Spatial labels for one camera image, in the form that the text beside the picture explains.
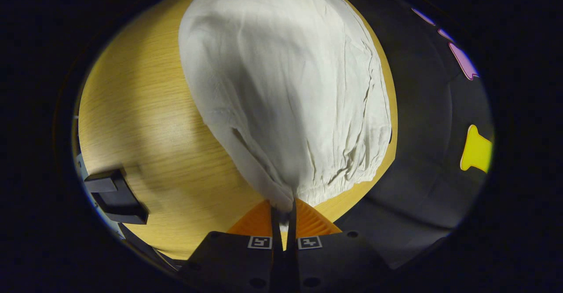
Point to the white jeans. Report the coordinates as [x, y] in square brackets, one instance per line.
[286, 86]

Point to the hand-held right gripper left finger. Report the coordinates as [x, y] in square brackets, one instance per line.
[277, 262]

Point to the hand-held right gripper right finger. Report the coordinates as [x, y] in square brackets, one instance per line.
[292, 262]

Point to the small black box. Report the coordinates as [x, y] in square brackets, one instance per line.
[116, 196]

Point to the black backdrop cloth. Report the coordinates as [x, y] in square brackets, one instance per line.
[422, 152]

